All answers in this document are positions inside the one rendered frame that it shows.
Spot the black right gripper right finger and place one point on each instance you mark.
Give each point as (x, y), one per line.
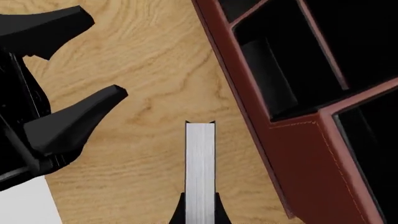
(221, 213)

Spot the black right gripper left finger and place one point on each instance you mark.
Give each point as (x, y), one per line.
(179, 213)

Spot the red-brown desk caddy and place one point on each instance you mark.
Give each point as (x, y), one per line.
(298, 163)

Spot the book with white page edge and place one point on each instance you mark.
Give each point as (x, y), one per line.
(200, 168)

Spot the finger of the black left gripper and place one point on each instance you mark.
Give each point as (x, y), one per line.
(40, 28)
(71, 123)

